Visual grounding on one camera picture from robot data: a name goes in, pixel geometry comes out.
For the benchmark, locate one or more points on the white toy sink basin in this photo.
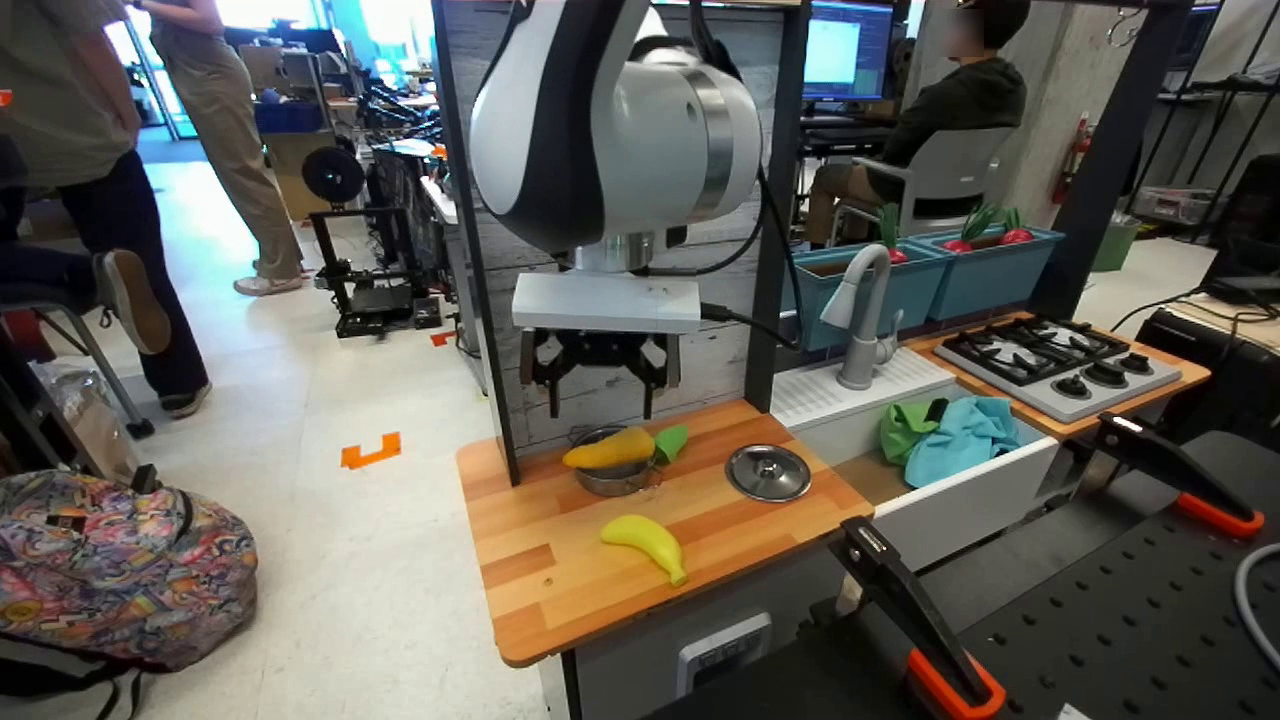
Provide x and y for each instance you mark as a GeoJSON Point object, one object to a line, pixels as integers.
{"type": "Point", "coordinates": [974, 501]}

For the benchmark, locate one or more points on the grey wood-pattern back panel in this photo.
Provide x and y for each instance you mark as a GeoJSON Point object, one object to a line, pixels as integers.
{"type": "Point", "coordinates": [724, 362]}

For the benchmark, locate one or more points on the red radish toy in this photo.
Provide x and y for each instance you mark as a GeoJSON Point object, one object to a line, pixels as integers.
{"type": "Point", "coordinates": [888, 238]}
{"type": "Point", "coordinates": [991, 228]}

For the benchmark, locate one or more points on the yellow banana plush toy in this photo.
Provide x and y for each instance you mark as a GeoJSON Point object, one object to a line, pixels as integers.
{"type": "Point", "coordinates": [647, 540]}

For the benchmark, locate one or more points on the computer monitor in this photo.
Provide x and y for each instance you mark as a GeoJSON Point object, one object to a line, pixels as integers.
{"type": "Point", "coordinates": [840, 51]}

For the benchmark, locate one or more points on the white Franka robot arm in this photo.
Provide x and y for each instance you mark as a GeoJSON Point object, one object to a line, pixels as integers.
{"type": "Point", "coordinates": [625, 124]}

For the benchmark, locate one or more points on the grey office chair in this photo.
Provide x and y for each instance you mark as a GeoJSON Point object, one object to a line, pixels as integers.
{"type": "Point", "coordinates": [954, 167]}

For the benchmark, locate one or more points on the grey toy stove top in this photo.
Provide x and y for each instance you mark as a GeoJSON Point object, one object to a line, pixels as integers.
{"type": "Point", "coordinates": [1052, 362]}

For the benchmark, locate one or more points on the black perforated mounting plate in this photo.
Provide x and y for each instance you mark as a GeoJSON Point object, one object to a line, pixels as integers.
{"type": "Point", "coordinates": [1132, 625]}

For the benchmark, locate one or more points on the black machine frame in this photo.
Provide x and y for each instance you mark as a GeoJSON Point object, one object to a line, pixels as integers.
{"type": "Point", "coordinates": [373, 255]}

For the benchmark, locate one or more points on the person in khaki trousers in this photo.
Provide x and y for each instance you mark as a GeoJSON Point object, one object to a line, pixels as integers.
{"type": "Point", "coordinates": [227, 122]}

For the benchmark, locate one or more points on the seated person dark shirt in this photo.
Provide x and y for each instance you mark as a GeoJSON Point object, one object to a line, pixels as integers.
{"type": "Point", "coordinates": [963, 106]}

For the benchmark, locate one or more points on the teal cloth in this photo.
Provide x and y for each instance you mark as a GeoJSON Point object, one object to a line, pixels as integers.
{"type": "Point", "coordinates": [967, 433]}

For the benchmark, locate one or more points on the colourful patterned backpack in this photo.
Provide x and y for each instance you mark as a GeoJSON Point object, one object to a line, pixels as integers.
{"type": "Point", "coordinates": [122, 573]}

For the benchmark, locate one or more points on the steel pot lid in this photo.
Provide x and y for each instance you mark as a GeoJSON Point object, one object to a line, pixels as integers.
{"type": "Point", "coordinates": [770, 472]}

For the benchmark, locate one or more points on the yellow carrot plush toy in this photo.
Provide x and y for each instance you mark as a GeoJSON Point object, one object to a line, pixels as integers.
{"type": "Point", "coordinates": [615, 448]}

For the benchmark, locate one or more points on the teal planter box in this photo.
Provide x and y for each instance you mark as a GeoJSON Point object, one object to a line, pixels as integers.
{"type": "Point", "coordinates": [995, 275]}
{"type": "Point", "coordinates": [921, 285]}

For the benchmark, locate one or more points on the white wrist mount plate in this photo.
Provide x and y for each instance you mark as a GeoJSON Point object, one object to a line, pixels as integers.
{"type": "Point", "coordinates": [607, 301]}

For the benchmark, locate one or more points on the grey toy faucet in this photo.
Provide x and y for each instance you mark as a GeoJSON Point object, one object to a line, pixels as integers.
{"type": "Point", "coordinates": [868, 351]}

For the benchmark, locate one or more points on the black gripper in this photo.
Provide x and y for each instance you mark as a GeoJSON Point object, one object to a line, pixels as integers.
{"type": "Point", "coordinates": [602, 351]}

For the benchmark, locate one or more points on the black frame post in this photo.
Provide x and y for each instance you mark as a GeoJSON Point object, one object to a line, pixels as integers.
{"type": "Point", "coordinates": [1114, 147]}
{"type": "Point", "coordinates": [782, 267]}
{"type": "Point", "coordinates": [486, 345]}

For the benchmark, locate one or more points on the person in dark trousers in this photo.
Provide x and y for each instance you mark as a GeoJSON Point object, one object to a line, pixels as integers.
{"type": "Point", "coordinates": [81, 122]}

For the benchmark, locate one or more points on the green cloth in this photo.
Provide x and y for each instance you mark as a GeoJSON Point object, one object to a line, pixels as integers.
{"type": "Point", "coordinates": [905, 425]}

